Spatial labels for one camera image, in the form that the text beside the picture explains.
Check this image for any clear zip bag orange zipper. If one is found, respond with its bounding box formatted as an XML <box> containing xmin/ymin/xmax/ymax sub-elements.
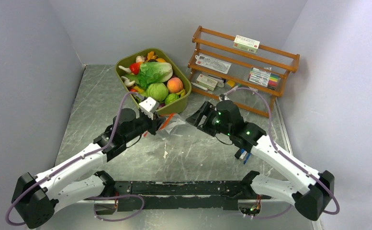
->
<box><xmin>143</xmin><ymin>113</ymin><xmax>190</xmax><ymax>138</ymax></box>

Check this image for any round green cabbage toy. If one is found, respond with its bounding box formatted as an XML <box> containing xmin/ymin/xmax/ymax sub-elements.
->
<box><xmin>147</xmin><ymin>83</ymin><xmax>169</xmax><ymax>102</ymax></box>

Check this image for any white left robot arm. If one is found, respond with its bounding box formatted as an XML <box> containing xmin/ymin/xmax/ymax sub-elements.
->
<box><xmin>9</xmin><ymin>108</ymin><xmax>165</xmax><ymax>229</ymax></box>

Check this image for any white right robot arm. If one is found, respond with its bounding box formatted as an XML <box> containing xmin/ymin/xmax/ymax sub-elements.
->
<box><xmin>186</xmin><ymin>100</ymin><xmax>335</xmax><ymax>221</ymax></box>

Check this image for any small green lime toy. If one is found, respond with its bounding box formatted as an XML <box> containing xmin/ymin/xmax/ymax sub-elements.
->
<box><xmin>164</xmin><ymin>93</ymin><xmax>180</xmax><ymax>105</ymax></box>

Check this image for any small white green box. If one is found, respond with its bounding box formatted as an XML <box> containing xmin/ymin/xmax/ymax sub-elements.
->
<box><xmin>196</xmin><ymin>74</ymin><xmax>218</xmax><ymax>91</ymax></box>

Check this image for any peach toy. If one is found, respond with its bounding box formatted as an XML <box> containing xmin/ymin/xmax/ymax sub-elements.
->
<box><xmin>167</xmin><ymin>77</ymin><xmax>183</xmax><ymax>93</ymax></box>

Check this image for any white mushroom toy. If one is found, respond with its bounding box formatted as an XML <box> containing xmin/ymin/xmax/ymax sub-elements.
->
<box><xmin>120</xmin><ymin>76</ymin><xmax>136</xmax><ymax>88</ymax></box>

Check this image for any wooden shelf rack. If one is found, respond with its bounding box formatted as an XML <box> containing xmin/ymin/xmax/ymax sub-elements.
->
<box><xmin>188</xmin><ymin>26</ymin><xmax>300</xmax><ymax>109</ymax></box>

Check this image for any napa cabbage toy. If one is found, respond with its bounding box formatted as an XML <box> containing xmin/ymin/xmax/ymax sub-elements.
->
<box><xmin>137</xmin><ymin>62</ymin><xmax>173</xmax><ymax>89</ymax></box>

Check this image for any flat packaged stationery card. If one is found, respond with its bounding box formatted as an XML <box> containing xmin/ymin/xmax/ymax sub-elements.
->
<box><xmin>194</xmin><ymin>54</ymin><xmax>232</xmax><ymax>74</ymax></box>

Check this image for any coloured marker pen set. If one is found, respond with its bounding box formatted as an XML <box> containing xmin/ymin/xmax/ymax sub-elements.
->
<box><xmin>248</xmin><ymin>67</ymin><xmax>280</xmax><ymax>90</ymax></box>

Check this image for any white box on top shelf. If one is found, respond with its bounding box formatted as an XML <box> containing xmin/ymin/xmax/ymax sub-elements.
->
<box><xmin>233</xmin><ymin>35</ymin><xmax>260</xmax><ymax>54</ymax></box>

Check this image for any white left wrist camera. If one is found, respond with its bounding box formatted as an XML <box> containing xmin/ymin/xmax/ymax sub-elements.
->
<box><xmin>139</xmin><ymin>97</ymin><xmax>159</xmax><ymax>120</ymax></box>

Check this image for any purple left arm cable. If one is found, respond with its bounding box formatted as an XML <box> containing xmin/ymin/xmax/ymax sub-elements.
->
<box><xmin>5</xmin><ymin>91</ymin><xmax>146</xmax><ymax>227</ymax></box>

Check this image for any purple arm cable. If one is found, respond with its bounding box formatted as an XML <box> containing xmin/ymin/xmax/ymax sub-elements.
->
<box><xmin>220</xmin><ymin>87</ymin><xmax>340</xmax><ymax>220</ymax></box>
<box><xmin>5</xmin><ymin>91</ymin><xmax>146</xmax><ymax>227</ymax></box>

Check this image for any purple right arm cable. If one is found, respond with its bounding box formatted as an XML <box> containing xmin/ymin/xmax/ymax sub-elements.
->
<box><xmin>220</xmin><ymin>87</ymin><xmax>340</xmax><ymax>220</ymax></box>

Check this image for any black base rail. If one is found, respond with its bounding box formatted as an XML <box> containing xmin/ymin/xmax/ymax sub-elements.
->
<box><xmin>90</xmin><ymin>171</ymin><xmax>272</xmax><ymax>213</ymax></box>

